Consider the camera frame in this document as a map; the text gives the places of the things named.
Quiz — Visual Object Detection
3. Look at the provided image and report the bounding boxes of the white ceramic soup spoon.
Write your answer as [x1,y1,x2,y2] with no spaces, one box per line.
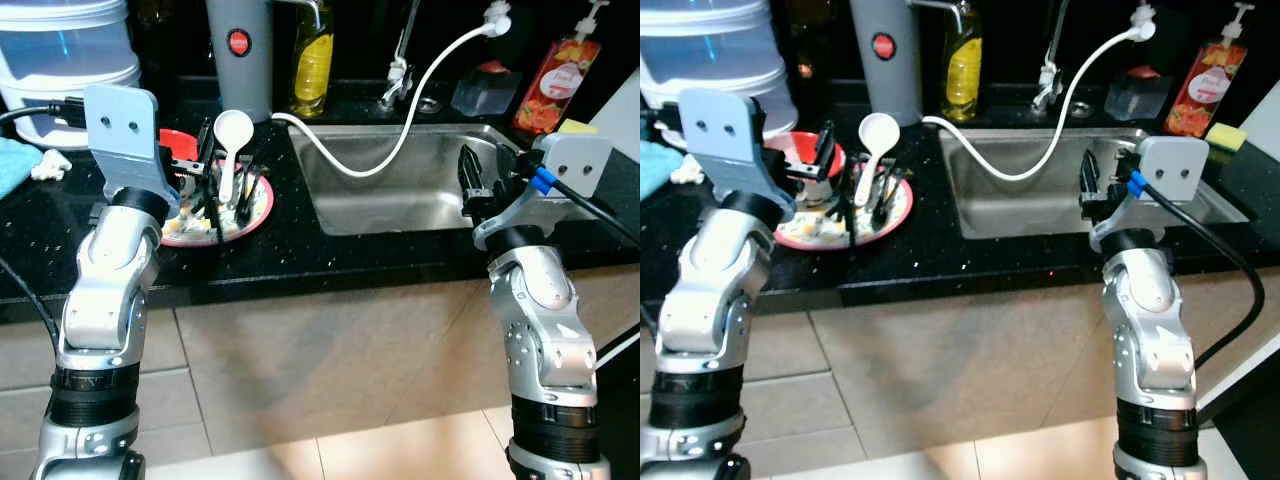
[215,110,256,207]
[858,112,904,203]

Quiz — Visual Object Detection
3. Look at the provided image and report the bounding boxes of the floral plate with pink rim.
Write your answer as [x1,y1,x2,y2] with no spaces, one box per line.
[160,165,276,248]
[775,165,914,252]

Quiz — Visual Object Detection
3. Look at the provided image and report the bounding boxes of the stainless steel sink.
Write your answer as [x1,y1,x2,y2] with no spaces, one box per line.
[940,125,1253,242]
[290,122,603,239]

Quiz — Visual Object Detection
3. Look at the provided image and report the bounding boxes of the clear plastic sponge holder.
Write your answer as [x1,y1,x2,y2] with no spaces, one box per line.
[1103,65,1174,124]
[450,60,522,119]

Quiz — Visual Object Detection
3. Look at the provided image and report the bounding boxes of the grey water jug red badge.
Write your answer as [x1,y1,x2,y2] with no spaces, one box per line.
[850,0,927,129]
[205,0,277,124]

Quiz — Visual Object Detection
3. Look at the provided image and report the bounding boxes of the peach soap pump bottle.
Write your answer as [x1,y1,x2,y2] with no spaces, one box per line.
[513,0,612,137]
[1163,0,1257,140]

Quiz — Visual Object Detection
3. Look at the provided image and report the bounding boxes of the yellow cooking oil bottle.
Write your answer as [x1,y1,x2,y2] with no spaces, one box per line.
[290,0,337,120]
[938,0,985,124]

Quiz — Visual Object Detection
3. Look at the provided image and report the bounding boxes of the white cutting board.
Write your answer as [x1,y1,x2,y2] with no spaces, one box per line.
[1240,78,1280,153]
[598,70,641,153]

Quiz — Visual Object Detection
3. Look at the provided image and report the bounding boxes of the stacked white plastic container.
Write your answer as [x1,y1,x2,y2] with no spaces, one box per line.
[0,0,143,151]
[640,0,800,143]

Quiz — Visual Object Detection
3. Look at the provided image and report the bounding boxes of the metal gooseneck faucet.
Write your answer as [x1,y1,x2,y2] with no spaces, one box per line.
[378,0,422,113]
[1033,0,1077,114]

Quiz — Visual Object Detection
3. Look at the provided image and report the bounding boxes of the light blue cloth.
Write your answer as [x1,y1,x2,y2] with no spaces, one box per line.
[0,137,46,201]
[640,140,682,201]

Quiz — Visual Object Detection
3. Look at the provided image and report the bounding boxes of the beige counter cabinet front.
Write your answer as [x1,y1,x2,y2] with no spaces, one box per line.
[0,265,641,471]
[640,270,1280,471]

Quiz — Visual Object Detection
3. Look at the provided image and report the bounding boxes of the black-handled cutlery piece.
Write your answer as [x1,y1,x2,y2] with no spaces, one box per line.
[874,158,907,219]
[237,150,267,219]

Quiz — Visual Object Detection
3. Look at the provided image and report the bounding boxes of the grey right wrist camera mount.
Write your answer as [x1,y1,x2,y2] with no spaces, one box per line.
[473,132,614,251]
[1088,135,1213,253]

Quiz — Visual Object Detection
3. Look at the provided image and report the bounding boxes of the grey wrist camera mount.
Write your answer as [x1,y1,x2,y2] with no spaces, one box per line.
[1088,135,1213,253]
[473,132,614,251]
[84,85,183,208]
[680,88,798,219]

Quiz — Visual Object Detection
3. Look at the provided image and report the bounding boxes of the white faucet hose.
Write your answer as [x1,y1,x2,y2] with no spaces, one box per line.
[920,0,1161,184]
[272,0,517,180]

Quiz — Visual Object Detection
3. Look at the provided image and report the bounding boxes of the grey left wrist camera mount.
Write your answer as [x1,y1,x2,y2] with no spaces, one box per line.
[84,85,183,208]
[680,88,798,219]

